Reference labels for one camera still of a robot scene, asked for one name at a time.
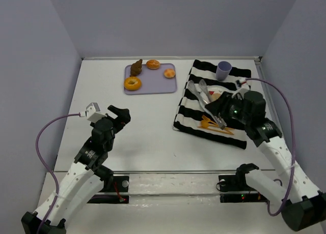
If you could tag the small round bun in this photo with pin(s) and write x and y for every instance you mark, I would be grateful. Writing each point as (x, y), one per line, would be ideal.
(169, 73)

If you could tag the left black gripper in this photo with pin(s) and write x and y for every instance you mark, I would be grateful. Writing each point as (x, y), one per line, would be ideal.
(118, 117)

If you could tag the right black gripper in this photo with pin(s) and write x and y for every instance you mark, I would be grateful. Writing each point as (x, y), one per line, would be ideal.
(221, 108)

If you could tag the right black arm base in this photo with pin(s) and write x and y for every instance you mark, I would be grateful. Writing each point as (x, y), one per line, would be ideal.
(233, 192)

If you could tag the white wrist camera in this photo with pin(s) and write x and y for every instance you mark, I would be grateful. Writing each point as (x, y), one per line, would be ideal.
(93, 113)
(242, 87)

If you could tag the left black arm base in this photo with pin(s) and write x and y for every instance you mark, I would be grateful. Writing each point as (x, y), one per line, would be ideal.
(114, 191)

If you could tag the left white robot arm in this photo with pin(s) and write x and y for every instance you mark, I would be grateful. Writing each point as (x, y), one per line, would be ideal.
(86, 176)

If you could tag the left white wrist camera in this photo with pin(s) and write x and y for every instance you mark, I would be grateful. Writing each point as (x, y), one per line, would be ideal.
(93, 113)

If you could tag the orange plastic fork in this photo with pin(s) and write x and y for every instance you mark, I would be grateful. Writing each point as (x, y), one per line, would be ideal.
(207, 124)

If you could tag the orange plastic knife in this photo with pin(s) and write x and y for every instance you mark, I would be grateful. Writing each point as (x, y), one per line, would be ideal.
(227, 130)

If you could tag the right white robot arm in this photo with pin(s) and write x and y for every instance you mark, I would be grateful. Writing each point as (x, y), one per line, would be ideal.
(302, 203)

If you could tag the black white striped cloth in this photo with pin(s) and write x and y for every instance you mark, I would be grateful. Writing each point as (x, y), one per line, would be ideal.
(189, 113)

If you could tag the orange glazed donut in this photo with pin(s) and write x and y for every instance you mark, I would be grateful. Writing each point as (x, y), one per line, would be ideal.
(132, 83)

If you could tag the brown chocolate croissant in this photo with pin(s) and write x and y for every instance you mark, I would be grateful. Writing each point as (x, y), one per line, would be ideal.
(136, 68)

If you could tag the lavender plastic tray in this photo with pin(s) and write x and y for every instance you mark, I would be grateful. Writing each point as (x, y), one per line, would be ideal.
(154, 81)

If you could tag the lavender plastic cup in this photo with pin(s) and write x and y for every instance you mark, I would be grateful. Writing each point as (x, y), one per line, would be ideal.
(223, 69)

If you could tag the white decorated plate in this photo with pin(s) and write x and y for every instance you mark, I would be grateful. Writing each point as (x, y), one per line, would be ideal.
(216, 89)

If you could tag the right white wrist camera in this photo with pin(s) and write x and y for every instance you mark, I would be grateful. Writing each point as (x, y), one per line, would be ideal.
(242, 87)

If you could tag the metal tongs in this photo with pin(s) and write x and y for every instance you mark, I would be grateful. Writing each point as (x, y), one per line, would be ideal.
(204, 99)

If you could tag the glazed round bun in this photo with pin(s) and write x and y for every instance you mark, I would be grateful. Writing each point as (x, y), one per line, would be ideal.
(153, 64)

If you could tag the sugared split donut bread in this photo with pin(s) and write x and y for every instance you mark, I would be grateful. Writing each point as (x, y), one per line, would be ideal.
(215, 96)

